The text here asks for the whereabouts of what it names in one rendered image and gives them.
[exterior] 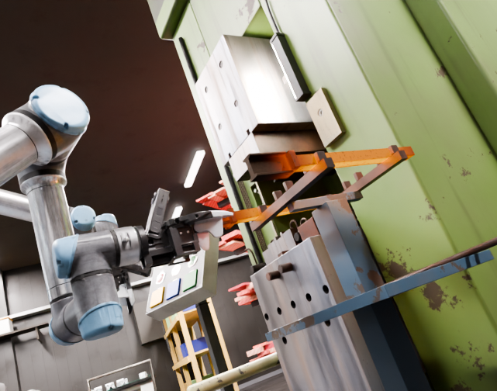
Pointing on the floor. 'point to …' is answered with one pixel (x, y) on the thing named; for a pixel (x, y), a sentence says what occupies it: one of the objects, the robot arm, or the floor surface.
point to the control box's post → (212, 341)
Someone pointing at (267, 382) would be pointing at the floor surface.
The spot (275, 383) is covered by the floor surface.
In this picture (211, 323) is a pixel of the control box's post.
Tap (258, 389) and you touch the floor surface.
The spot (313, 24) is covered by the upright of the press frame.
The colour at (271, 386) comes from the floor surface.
